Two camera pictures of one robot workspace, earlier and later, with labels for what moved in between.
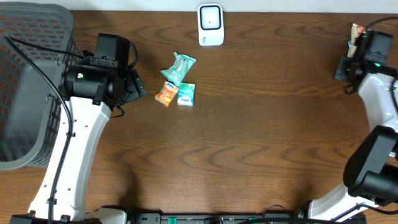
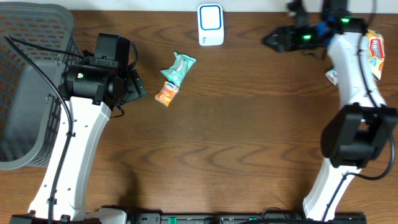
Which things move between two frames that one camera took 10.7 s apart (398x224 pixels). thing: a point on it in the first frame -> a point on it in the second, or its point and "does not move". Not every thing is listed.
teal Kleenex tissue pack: [186, 94] -> [333, 75]
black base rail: [186, 218] does not move
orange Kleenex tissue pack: [166, 93] does not move
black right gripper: [339, 67] -> [286, 42]
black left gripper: [135, 88] does not move
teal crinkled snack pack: [176, 73] does not move
